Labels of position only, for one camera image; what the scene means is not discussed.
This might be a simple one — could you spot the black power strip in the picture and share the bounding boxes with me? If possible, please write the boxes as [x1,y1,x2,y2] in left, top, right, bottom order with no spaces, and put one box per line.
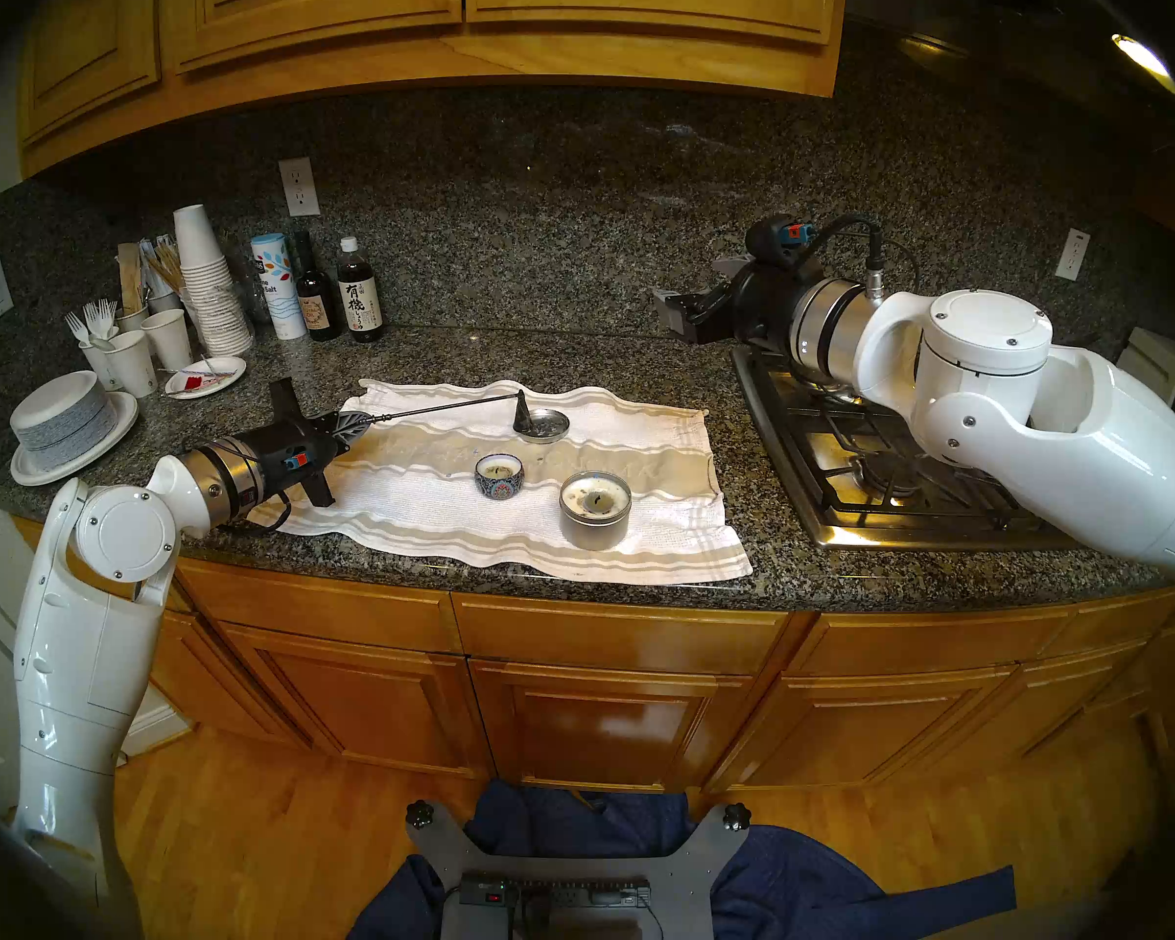
[460,874,652,912]

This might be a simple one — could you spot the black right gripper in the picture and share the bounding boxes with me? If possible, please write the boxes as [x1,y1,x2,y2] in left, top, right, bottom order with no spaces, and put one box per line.
[653,258,816,350]

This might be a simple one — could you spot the white paper cup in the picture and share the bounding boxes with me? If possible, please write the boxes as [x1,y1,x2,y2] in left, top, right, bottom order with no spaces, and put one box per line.
[142,308,194,371]
[106,330,159,399]

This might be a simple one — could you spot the soy sauce bottle white label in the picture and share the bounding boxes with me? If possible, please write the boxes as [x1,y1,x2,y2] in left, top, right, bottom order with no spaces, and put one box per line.
[336,237,386,343]

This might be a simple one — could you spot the white double wall outlet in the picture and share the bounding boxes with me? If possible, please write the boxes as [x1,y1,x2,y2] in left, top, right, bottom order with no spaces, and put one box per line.
[278,157,320,216]

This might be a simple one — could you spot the wooden wall cabinets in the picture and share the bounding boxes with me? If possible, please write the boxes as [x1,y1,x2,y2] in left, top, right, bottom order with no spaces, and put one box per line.
[18,0,848,180]

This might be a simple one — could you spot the wooden base cabinets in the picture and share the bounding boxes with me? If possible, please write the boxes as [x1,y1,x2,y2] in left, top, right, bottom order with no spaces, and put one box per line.
[10,517,1175,794]

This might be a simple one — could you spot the white beige striped towel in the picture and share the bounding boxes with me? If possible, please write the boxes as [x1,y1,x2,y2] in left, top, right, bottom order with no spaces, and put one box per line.
[255,378,753,587]

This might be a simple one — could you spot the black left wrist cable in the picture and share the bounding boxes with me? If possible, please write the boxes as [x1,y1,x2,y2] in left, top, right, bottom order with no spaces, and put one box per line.
[220,439,295,535]

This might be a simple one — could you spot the wooden utensil bundle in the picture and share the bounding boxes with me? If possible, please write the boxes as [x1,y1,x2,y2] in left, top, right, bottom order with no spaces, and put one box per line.
[140,235,185,298]

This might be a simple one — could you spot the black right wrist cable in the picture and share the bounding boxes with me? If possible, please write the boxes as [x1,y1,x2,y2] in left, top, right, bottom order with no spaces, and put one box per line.
[808,213,887,298]

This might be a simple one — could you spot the white panelled door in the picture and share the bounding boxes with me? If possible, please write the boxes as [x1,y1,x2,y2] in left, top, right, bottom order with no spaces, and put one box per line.
[117,683,195,758]

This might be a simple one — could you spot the small white saucer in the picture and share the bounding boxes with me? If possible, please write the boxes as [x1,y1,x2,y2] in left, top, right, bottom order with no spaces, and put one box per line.
[164,356,248,400]

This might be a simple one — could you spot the dark glass bottle beige label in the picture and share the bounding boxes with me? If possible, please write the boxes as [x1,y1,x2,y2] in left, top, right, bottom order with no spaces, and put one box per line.
[294,231,344,342]

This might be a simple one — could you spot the dark blue cloth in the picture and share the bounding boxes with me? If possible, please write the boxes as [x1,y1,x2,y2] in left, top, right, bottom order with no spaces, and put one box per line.
[348,779,1017,940]

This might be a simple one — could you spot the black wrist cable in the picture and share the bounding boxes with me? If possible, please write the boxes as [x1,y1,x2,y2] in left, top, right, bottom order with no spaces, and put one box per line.
[220,439,295,535]
[808,213,887,298]

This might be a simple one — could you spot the white blue salt canister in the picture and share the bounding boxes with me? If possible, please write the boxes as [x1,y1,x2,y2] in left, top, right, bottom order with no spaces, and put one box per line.
[251,233,308,341]

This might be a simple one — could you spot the range hood lamp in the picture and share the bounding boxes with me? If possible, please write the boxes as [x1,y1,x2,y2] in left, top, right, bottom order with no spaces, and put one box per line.
[1111,33,1175,100]

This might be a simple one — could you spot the stack of white paper cups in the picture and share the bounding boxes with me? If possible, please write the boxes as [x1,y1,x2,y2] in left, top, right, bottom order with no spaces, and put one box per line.
[173,204,254,357]

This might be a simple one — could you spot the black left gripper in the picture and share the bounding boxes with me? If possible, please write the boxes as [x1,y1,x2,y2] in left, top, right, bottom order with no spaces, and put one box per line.
[240,377,377,509]

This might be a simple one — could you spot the steel gas stove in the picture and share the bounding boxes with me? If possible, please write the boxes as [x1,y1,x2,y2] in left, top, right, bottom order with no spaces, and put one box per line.
[731,346,1078,552]

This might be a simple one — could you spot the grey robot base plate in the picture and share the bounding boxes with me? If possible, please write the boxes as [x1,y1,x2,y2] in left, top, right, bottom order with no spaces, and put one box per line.
[405,801,751,940]

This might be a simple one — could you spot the small patterned candle cup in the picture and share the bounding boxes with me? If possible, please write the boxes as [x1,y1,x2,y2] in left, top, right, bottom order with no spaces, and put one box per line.
[475,452,525,500]

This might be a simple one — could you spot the round tin candle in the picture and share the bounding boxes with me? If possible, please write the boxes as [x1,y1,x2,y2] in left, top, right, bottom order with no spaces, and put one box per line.
[559,470,634,552]

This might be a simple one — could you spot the black metal candle snuffer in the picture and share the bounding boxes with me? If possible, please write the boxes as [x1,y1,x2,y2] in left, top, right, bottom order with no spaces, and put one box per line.
[362,390,540,435]

